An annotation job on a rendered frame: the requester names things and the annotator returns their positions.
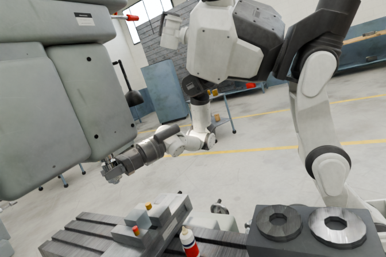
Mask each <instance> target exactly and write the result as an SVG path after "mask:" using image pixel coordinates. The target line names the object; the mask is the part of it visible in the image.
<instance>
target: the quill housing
mask: <svg viewBox="0 0 386 257"><path fill-rule="evenodd" d="M44 49H45V51H46V53H47V56H48V58H49V59H51V60H52V62H53V63H54V66H55V68H56V70H57V72H58V75H59V77H60V80H61V82H62V84H63V86H64V89H65V91H66V93H67V96H68V98H69V100H70V102H71V105H72V107H73V109H74V111H75V114H76V116H77V119H78V121H79V123H80V125H81V128H82V130H83V132H84V134H85V137H86V139H87V142H88V144H89V146H90V148H91V155H90V157H89V158H88V159H86V160H85V161H83V162H81V163H89V162H98V161H101V160H102V159H104V158H106V157H107V156H108V155H110V154H112V153H113V152H115V151H117V150H118V149H120V148H121V147H123V146H125V145H126V144H128V143H129V142H131V141H132V140H134V139H135V138H136V137H137V135H138V130H137V127H136V124H135V122H134V119H133V116H132V113H131V112H130V108H129V106H128V103H127V101H126V98H125V95H124V93H123V90H122V87H121V85H120V83H119V80H118V77H117V74H116V72H115V69H114V67H113V63H112V62H111V59H110V56H109V53H108V51H107V49H106V47H105V46H104V45H103V44H100V43H97V42H95V43H85V44H68V45H51V46H47V47H45V48H44Z"/></svg>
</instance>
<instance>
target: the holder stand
mask: <svg viewBox="0 0 386 257"><path fill-rule="evenodd" d="M245 245H246V249H247V252H248V255H249V257H386V254H385V251H384V249H383V246H382V243H381V241H380V238H379V235H378V233H377V230H376V227H375V224H374V222H373V219H372V217H371V214H370V211H369V210H368V209H359V208H340V207H302V206H288V205H281V204H277V205H258V204H257V205H256V207H255V210H254V214H253V218H252V222H251V225H250V229H249V233H248V237H247V240H246V244H245Z"/></svg>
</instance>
